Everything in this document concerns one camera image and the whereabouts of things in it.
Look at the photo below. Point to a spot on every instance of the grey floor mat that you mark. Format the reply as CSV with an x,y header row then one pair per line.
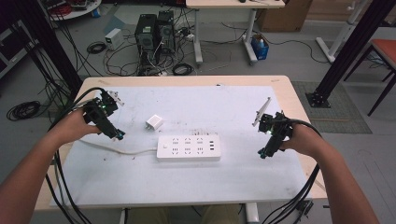
x,y
339,118

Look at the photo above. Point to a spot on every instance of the white power strip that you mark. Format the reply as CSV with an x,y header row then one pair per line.
x,y
188,147

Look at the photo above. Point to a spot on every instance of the white table leg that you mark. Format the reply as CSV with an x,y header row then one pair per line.
x,y
252,214

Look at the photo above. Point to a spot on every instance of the white charger adapter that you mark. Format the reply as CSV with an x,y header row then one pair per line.
x,y
154,122

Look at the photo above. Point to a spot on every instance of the red chair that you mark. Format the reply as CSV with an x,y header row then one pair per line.
x,y
386,49

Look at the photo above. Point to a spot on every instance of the person's left hand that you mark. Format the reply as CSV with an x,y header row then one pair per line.
x,y
73,127

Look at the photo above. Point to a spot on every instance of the person's right hand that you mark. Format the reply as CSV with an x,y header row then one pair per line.
x,y
303,140

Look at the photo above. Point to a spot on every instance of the black shelf unit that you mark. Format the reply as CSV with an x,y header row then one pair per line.
x,y
12,49

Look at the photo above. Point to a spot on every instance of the pale blue table mat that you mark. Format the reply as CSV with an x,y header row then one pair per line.
x,y
186,183

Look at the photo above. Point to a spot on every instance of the black computer tower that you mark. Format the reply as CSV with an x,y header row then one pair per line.
x,y
166,31
145,37

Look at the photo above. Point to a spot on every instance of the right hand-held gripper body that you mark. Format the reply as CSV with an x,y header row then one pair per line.
x,y
277,129

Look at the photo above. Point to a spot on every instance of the cardboard box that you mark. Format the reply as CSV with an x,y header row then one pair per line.
x,y
285,15

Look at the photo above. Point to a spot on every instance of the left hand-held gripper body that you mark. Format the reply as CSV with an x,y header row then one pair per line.
x,y
104,116

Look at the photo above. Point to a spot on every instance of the wooden desk with white legs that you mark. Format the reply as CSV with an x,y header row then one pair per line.
x,y
233,3

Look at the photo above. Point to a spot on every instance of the white power supply box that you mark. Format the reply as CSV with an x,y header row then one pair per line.
x,y
114,38

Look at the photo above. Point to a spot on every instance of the round white table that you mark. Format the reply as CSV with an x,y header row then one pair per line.
x,y
77,11

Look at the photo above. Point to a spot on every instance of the black metal stand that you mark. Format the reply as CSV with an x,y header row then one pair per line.
x,y
351,49
49,43

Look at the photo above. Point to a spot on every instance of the blue storage bin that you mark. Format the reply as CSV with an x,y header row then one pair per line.
x,y
260,48

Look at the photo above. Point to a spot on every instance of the white metal stand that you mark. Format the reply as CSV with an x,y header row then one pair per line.
x,y
339,37

